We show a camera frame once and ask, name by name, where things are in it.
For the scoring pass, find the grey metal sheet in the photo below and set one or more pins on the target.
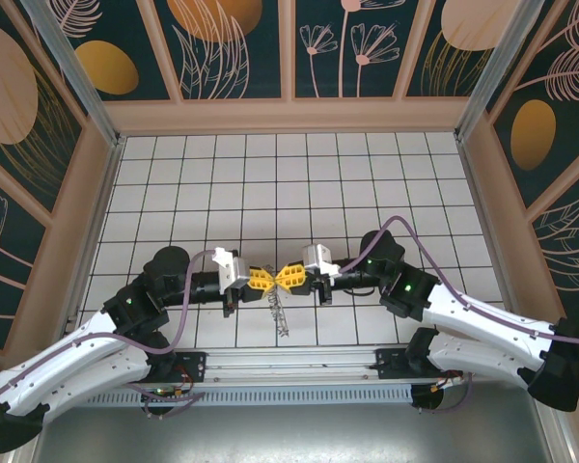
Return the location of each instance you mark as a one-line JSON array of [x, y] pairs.
[[289, 434]]

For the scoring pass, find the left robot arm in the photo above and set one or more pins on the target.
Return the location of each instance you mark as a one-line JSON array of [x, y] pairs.
[[77, 362]]

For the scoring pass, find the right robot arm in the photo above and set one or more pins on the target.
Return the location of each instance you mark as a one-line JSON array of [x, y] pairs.
[[492, 318]]

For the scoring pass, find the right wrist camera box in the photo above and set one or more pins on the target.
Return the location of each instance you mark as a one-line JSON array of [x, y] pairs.
[[321, 260]]

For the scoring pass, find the small green circuit board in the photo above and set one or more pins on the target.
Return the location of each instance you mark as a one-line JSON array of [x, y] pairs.
[[163, 392]]

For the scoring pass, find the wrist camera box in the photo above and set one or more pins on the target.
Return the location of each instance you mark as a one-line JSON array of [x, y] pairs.
[[321, 260], [230, 270]]

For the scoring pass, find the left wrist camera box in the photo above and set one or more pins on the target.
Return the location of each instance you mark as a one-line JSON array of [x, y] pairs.
[[230, 270]]

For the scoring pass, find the aluminium frame post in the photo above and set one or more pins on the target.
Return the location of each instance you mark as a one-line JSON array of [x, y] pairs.
[[497, 72], [77, 82]]

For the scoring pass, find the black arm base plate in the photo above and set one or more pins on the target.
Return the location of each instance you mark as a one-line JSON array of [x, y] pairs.
[[193, 366], [391, 364]]

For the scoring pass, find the aluminium mounting rail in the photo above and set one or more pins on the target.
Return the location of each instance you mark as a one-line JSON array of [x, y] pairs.
[[289, 362]]

